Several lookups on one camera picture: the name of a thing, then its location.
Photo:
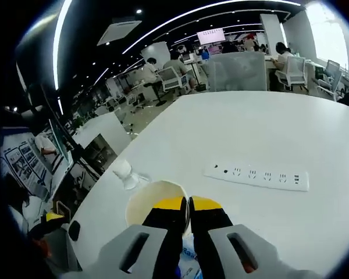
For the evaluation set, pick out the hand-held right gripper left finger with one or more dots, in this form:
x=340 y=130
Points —
x=163 y=232

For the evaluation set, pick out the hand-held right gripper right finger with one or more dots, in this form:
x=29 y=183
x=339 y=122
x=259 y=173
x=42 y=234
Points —
x=209 y=226

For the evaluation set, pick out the blue and white plastic bag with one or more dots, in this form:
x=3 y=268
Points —
x=189 y=253

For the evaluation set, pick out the white paper cup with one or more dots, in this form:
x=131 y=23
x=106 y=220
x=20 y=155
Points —
x=151 y=194

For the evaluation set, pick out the clear plastic water bottle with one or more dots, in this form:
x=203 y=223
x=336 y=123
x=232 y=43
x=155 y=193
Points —
x=123 y=170

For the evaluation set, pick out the black small device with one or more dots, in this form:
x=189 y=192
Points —
x=74 y=231

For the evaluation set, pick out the white built-in power strip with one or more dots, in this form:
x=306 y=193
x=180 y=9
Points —
x=221 y=178

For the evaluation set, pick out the blue and white poster board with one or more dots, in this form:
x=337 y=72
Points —
x=20 y=162

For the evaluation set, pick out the white table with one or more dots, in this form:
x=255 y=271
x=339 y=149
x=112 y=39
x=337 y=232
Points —
x=250 y=130

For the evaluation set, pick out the white side desk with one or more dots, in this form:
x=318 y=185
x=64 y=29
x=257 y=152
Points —
x=104 y=125

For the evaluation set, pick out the white office chair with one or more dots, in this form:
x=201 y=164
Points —
x=171 y=80
x=292 y=69

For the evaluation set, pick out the grey desk partition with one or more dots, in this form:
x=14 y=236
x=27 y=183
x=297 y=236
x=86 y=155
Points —
x=238 y=72

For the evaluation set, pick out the ceiling air vent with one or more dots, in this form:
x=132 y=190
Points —
x=119 y=32

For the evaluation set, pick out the window with blinds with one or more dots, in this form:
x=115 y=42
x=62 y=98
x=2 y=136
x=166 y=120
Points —
x=328 y=32

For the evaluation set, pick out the wall screen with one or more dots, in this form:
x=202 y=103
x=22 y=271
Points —
x=210 y=36

